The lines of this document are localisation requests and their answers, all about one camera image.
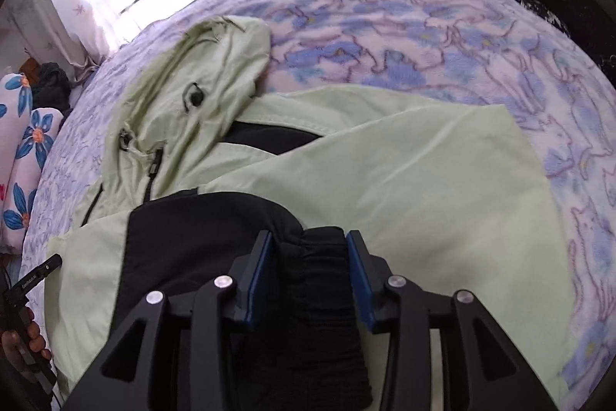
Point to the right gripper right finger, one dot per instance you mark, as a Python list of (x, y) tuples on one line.
[(482, 368)]

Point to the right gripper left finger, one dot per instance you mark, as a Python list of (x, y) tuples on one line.
[(179, 352)]

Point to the green and black hooded jacket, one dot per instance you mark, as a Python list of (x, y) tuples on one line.
[(452, 195)]

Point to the dark clothes pile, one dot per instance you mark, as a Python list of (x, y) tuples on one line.
[(53, 89)]

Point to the white blue flower quilt roll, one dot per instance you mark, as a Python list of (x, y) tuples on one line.
[(27, 136)]

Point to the blue cat print blanket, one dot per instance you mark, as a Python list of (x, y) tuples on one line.
[(473, 52)]

